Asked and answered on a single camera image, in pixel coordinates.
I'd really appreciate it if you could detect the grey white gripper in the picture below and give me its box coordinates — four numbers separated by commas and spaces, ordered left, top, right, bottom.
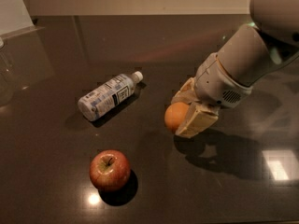
171, 53, 252, 138

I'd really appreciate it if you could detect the orange fruit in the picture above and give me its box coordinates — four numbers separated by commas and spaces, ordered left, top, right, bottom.
164, 102, 189, 133

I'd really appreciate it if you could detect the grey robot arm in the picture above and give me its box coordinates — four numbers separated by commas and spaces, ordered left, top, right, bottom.
171, 0, 299, 138

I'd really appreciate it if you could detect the red apple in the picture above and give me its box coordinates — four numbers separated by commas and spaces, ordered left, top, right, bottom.
90, 149, 131, 192

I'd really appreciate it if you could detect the plastic water bottle with label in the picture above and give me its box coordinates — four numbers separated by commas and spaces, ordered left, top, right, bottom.
78, 71, 143, 121

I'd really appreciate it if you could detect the clear glass jar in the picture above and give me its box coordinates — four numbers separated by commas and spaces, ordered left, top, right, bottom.
0, 37, 14, 106

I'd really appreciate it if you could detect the white board at left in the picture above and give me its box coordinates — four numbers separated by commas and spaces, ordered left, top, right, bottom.
0, 0, 42, 40

